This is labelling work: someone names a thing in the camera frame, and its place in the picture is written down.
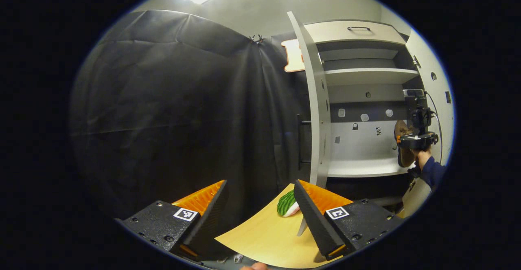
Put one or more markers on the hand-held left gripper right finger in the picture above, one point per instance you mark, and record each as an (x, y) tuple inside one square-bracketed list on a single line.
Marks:
[(313, 217)]

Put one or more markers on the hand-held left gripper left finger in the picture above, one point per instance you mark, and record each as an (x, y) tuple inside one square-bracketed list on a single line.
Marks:
[(209, 217)]

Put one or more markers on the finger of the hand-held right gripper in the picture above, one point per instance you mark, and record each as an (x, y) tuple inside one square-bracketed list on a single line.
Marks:
[(398, 139)]

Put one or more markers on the brown fuzzy shoe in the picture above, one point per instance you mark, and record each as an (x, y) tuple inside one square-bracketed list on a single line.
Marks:
[(403, 156)]

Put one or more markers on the white shoe cabinet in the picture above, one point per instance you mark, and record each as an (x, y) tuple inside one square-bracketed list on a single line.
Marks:
[(366, 143)]

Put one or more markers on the white cabinet door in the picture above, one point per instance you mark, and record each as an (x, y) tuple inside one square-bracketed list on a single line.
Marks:
[(441, 82), (319, 111)]

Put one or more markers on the white cabinet shelf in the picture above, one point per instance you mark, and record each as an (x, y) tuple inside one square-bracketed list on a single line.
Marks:
[(366, 75)]

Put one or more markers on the metal door hinge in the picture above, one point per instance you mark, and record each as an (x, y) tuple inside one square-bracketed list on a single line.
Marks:
[(416, 61)]

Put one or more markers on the white cabinet drawer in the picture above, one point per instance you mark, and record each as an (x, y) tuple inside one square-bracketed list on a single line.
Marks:
[(338, 31)]

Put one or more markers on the green striped watermelon toy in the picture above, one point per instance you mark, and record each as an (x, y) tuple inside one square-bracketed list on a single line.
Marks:
[(286, 204)]

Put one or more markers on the black backdrop cloth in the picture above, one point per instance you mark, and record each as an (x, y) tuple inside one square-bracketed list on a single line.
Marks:
[(171, 111)]

